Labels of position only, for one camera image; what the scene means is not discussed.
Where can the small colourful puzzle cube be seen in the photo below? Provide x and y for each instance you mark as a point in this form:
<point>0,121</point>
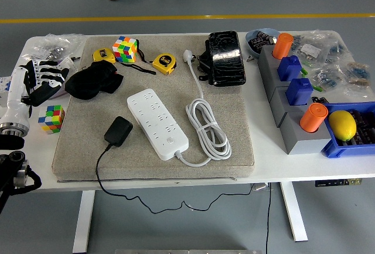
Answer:
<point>52,119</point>

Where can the grey peg holder block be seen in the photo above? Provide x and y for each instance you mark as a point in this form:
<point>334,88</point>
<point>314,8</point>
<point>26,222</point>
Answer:
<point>266,66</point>
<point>278,101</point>
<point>304,144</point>

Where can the blue block peg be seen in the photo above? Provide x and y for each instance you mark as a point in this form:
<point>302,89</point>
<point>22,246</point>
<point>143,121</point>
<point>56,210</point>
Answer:
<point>290,67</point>
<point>299,91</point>

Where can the yellow lemon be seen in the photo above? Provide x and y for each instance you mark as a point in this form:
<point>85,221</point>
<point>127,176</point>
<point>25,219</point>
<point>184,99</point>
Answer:
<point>342,125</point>

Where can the white circuit breaker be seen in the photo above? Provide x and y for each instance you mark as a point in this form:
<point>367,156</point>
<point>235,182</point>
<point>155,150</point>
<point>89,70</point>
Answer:
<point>4,85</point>

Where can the small green connector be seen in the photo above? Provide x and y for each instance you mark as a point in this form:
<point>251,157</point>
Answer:
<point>317,88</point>
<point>304,71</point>

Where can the black cloth pouch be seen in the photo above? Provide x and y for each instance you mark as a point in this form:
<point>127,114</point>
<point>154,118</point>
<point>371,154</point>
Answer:
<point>93,81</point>

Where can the black table control panel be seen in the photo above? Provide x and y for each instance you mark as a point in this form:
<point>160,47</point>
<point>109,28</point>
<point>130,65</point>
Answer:
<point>337,182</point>

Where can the clear bag with white label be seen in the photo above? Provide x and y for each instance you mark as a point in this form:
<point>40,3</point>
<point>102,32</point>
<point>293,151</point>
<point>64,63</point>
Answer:
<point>310,50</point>

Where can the white power strip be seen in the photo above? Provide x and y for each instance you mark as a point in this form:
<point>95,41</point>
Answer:
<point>158,122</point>

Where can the clear bag of blue resistors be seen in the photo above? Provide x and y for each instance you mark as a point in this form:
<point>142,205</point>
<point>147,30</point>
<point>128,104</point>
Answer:
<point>325,76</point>

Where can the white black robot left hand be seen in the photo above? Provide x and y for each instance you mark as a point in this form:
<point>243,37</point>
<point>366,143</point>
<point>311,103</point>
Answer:
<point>16,89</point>

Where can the white table leg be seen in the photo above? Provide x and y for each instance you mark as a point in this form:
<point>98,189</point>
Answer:
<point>83,221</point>
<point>294,213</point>

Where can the light blue bowl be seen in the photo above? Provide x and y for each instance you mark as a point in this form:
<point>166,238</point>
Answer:
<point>263,31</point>

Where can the clear bag of metal parts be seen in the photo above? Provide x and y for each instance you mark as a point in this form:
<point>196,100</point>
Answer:
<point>52,45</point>

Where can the grey-brown mat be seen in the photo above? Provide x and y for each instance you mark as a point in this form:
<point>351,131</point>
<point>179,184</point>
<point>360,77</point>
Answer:
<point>132,169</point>

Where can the orange cylinder peg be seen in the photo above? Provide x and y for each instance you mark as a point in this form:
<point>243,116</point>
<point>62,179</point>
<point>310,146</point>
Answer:
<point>313,117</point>
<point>282,45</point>

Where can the yellow tape measure 5m print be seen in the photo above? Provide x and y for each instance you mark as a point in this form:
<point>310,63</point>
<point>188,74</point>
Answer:
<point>164,62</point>

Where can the yellow tape measure plain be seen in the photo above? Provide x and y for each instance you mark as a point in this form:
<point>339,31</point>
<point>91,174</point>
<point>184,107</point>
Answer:
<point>102,54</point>

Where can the white wall socket panel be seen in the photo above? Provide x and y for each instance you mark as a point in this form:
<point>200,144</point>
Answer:
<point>70,62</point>

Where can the large colourful puzzle cube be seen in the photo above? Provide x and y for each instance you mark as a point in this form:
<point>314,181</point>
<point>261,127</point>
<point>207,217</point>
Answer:
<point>124,50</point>

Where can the small metal clip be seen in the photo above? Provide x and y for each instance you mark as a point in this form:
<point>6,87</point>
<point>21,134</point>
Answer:
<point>249,58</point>

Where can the clear bag of striped resistors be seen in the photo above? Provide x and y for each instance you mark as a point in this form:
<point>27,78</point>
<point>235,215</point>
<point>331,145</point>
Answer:
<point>356,72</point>

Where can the blue plastic bin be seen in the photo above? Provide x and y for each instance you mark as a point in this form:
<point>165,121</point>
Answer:
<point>334,148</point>

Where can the metal bracket under table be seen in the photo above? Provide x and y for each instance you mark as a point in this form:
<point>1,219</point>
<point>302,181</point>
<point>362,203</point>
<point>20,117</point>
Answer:
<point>260,187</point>

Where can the small black components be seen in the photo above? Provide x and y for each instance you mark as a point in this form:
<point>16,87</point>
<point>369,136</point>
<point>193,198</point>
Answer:
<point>319,100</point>

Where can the glossy black case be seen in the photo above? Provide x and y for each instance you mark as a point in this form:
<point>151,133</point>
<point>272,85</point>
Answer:
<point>227,60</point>

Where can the black capacitors heap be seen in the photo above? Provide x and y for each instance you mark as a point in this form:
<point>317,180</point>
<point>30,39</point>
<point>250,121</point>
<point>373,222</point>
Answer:
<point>364,128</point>
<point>259,42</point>

